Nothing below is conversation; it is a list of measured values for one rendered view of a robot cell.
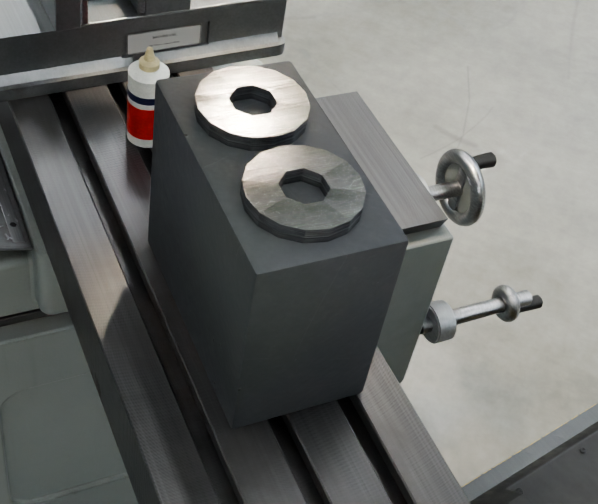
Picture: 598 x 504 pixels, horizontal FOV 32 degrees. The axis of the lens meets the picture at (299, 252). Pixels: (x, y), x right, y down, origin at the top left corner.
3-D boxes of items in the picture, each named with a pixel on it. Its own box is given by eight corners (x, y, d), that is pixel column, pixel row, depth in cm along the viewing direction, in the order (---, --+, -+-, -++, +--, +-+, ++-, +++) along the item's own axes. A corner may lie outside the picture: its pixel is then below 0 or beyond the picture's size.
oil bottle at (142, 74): (158, 120, 107) (163, 32, 99) (171, 145, 105) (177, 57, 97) (121, 127, 106) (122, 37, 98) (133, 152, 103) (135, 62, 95)
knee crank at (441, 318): (526, 292, 161) (538, 266, 156) (547, 320, 157) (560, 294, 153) (405, 324, 153) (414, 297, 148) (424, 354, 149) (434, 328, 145)
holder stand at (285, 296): (266, 216, 100) (294, 45, 85) (364, 393, 86) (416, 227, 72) (146, 240, 95) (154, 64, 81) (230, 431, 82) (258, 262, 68)
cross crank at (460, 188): (455, 185, 162) (475, 127, 153) (494, 236, 155) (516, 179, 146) (366, 203, 156) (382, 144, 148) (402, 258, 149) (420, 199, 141)
